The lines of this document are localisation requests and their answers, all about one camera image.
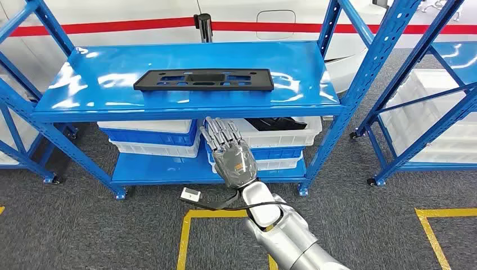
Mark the black barrier post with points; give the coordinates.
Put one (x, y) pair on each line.
(204, 28)

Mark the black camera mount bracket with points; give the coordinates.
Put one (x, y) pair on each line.
(220, 206)

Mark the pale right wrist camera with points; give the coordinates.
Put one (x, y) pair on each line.
(190, 195)

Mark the black plastic panel part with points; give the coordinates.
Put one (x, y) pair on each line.
(147, 82)

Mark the white car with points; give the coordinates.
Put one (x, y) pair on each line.
(149, 11)

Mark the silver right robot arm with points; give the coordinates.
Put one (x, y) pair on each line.
(290, 238)

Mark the red barrier belt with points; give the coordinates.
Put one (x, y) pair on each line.
(279, 27)
(111, 26)

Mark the large white plastic crate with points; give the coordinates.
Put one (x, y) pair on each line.
(428, 126)

